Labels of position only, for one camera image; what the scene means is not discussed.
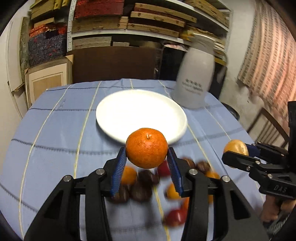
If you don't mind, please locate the small orange right upper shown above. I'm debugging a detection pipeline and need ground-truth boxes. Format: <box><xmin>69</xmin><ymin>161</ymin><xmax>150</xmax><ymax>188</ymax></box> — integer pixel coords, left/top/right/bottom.
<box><xmin>205</xmin><ymin>171</ymin><xmax>220</xmax><ymax>179</ymax></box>

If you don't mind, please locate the dark wooden chair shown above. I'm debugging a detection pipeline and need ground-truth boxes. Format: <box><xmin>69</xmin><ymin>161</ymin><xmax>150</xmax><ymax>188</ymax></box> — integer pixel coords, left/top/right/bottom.
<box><xmin>67</xmin><ymin>46</ymin><xmax>162</xmax><ymax>83</ymax></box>
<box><xmin>247</xmin><ymin>108</ymin><xmax>289</xmax><ymax>148</ymax></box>

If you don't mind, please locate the dark wooden chair back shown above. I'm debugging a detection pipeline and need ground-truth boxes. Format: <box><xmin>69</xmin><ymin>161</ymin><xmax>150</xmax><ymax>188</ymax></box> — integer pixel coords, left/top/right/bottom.
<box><xmin>67</xmin><ymin>46</ymin><xmax>162</xmax><ymax>83</ymax></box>

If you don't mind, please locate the yellow-orange kumquat centre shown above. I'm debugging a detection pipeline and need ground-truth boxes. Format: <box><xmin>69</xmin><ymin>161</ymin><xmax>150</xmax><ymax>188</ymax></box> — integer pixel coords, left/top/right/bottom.
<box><xmin>166</xmin><ymin>183</ymin><xmax>182</xmax><ymax>200</ymax></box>

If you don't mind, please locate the dark water chestnut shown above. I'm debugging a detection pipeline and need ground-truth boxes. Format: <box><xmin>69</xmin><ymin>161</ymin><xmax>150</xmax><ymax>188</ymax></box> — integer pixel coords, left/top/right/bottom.
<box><xmin>111</xmin><ymin>185</ymin><xmax>130</xmax><ymax>203</ymax></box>
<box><xmin>129</xmin><ymin>182</ymin><xmax>152</xmax><ymax>203</ymax></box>
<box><xmin>182</xmin><ymin>157</ymin><xmax>196</xmax><ymax>169</ymax></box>
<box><xmin>195</xmin><ymin>161</ymin><xmax>212</xmax><ymax>174</ymax></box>
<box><xmin>138</xmin><ymin>170</ymin><xmax>160</xmax><ymax>186</ymax></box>

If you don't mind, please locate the blue checked tablecloth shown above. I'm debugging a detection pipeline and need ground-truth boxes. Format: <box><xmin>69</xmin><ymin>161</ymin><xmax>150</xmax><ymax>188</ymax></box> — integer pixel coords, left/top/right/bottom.
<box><xmin>1</xmin><ymin>79</ymin><xmax>264</xmax><ymax>237</ymax></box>

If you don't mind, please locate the person's right hand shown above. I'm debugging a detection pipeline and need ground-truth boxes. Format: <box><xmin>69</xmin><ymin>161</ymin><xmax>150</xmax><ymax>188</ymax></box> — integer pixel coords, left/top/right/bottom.
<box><xmin>260</xmin><ymin>195</ymin><xmax>295</xmax><ymax>223</ymax></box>

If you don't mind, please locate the large orange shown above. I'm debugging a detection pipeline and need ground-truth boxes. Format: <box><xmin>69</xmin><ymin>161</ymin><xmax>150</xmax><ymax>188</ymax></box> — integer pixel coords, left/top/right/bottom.
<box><xmin>125</xmin><ymin>128</ymin><xmax>168</xmax><ymax>169</ymax></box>
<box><xmin>181</xmin><ymin>195</ymin><xmax>213</xmax><ymax>212</ymax></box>

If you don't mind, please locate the white metal shelf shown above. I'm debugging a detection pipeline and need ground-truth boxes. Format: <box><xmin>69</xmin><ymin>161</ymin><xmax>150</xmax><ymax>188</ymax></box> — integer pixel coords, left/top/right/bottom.
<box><xmin>67</xmin><ymin>1</ymin><xmax>230</xmax><ymax>51</ymax></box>

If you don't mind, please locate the small orange far left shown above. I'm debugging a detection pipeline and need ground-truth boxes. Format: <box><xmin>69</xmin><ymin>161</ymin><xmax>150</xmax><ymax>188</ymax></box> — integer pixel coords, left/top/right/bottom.
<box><xmin>121</xmin><ymin>166</ymin><xmax>137</xmax><ymax>186</ymax></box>

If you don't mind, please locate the blue patterned boxes stack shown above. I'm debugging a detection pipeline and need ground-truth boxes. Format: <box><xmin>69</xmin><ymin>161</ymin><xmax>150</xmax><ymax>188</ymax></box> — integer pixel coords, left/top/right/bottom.
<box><xmin>28</xmin><ymin>24</ymin><xmax>67</xmax><ymax>67</ymax></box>

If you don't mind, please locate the dark wooden chair right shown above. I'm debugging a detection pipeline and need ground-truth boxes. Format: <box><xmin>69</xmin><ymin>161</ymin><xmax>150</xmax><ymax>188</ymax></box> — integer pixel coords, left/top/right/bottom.
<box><xmin>247</xmin><ymin>108</ymin><xmax>289</xmax><ymax>148</ymax></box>

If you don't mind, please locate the red patterned box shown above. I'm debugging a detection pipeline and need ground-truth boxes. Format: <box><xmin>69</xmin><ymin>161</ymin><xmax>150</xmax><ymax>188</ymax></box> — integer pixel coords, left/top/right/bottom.
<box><xmin>74</xmin><ymin>0</ymin><xmax>125</xmax><ymax>19</ymax></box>

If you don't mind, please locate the dark red plum near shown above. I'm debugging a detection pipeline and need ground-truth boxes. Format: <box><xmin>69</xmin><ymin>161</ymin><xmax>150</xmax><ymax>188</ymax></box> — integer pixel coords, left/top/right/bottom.
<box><xmin>164</xmin><ymin>209</ymin><xmax>187</xmax><ymax>227</ymax></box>

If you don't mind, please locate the small orange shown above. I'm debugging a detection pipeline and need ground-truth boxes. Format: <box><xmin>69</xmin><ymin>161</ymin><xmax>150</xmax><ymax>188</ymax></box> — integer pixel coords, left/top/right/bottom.
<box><xmin>205</xmin><ymin>171</ymin><xmax>220</xmax><ymax>179</ymax></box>
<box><xmin>121</xmin><ymin>166</ymin><xmax>137</xmax><ymax>186</ymax></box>

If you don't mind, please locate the striped curtain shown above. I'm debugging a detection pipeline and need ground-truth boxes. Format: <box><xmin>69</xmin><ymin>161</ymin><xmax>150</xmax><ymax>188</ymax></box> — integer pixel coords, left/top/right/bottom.
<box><xmin>237</xmin><ymin>1</ymin><xmax>295</xmax><ymax>119</ymax></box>

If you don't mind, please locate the pale yellow orange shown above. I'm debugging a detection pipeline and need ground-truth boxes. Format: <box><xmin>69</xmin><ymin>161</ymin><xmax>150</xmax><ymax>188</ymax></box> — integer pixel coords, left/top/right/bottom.
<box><xmin>223</xmin><ymin>140</ymin><xmax>249</xmax><ymax>156</ymax></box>

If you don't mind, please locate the white thermos jug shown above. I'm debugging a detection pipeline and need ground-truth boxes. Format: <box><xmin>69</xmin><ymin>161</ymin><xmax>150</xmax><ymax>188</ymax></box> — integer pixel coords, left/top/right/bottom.
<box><xmin>171</xmin><ymin>34</ymin><xmax>215</xmax><ymax>109</ymax></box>

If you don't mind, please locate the dark red plum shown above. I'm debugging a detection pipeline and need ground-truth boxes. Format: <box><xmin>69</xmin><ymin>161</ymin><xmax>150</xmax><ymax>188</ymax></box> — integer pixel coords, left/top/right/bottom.
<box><xmin>164</xmin><ymin>209</ymin><xmax>187</xmax><ymax>227</ymax></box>
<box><xmin>157</xmin><ymin>160</ymin><xmax>171</xmax><ymax>177</ymax></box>

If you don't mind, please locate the framed picture on floor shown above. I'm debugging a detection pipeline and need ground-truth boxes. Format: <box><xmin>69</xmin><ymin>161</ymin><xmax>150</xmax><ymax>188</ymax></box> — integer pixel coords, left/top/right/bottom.
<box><xmin>25</xmin><ymin>55</ymin><xmax>74</xmax><ymax>108</ymax></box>

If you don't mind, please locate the dark red plum far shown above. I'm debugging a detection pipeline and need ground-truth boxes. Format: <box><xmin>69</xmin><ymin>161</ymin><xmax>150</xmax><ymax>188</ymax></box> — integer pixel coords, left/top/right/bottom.
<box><xmin>157</xmin><ymin>160</ymin><xmax>171</xmax><ymax>177</ymax></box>

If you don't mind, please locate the white oval plate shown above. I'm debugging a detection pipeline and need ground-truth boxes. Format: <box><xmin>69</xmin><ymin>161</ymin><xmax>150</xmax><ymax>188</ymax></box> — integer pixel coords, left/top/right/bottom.
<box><xmin>96</xmin><ymin>89</ymin><xmax>188</xmax><ymax>145</ymax></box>

